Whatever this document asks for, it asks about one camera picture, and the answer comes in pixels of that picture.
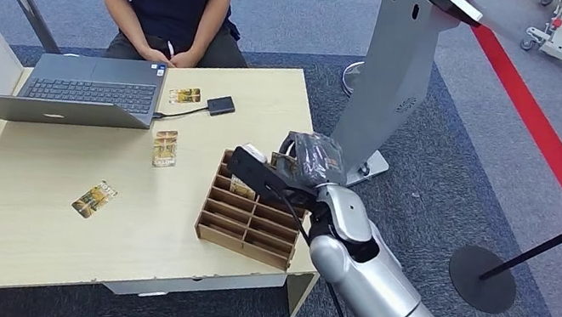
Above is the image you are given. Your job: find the person's left hand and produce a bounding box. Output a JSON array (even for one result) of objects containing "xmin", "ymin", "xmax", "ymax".
[{"xmin": 167, "ymin": 46, "xmax": 201, "ymax": 73}]

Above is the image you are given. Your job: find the black card reader cable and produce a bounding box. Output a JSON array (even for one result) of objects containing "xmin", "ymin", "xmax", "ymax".
[{"xmin": 151, "ymin": 97, "xmax": 209, "ymax": 128}]

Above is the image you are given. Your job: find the red barrier belt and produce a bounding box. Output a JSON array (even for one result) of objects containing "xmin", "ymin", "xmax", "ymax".
[{"xmin": 390, "ymin": 0, "xmax": 562, "ymax": 280}]

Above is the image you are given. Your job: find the round metal base ring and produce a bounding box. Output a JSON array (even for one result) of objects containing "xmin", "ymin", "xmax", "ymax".
[{"xmin": 337, "ymin": 58, "xmax": 367, "ymax": 101}]

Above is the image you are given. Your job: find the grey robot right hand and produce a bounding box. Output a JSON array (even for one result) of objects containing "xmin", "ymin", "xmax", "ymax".
[{"xmin": 273, "ymin": 127, "xmax": 355, "ymax": 195}]

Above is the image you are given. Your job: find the black stanchion post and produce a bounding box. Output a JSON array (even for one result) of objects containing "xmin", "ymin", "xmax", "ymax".
[{"xmin": 441, "ymin": 165, "xmax": 562, "ymax": 317}]

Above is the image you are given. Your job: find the hotel key card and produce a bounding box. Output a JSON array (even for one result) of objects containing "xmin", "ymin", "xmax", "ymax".
[
  {"xmin": 149, "ymin": 127, "xmax": 183, "ymax": 172},
  {"xmin": 69, "ymin": 175, "xmax": 120, "ymax": 224},
  {"xmin": 227, "ymin": 173, "xmax": 260, "ymax": 201},
  {"xmin": 166, "ymin": 83, "xmax": 205, "ymax": 110},
  {"xmin": 267, "ymin": 150, "xmax": 301, "ymax": 180}
]

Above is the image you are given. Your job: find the white desk underframe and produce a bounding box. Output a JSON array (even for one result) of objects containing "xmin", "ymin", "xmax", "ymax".
[{"xmin": 101, "ymin": 245, "xmax": 289, "ymax": 317}]

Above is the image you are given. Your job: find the grey open laptop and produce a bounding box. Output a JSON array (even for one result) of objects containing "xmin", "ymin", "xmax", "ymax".
[{"xmin": 0, "ymin": 36, "xmax": 170, "ymax": 147}]

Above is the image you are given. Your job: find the grey kiosk stand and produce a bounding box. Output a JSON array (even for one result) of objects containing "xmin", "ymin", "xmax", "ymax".
[{"xmin": 322, "ymin": 0, "xmax": 487, "ymax": 204}]

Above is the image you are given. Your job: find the wooden desk leg panel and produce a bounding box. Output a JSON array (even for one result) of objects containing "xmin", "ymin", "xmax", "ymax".
[{"xmin": 280, "ymin": 266, "xmax": 321, "ymax": 317}]

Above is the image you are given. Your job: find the person's right hand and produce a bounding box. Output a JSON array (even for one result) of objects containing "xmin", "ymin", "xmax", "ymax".
[{"xmin": 138, "ymin": 44, "xmax": 179, "ymax": 70}]

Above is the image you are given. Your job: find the black card reader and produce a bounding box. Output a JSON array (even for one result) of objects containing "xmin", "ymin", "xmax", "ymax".
[{"xmin": 204, "ymin": 91, "xmax": 240, "ymax": 121}]

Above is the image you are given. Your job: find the wooden slotted card holder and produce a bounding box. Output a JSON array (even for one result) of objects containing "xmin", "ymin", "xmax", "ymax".
[{"xmin": 188, "ymin": 144, "xmax": 316, "ymax": 275}]

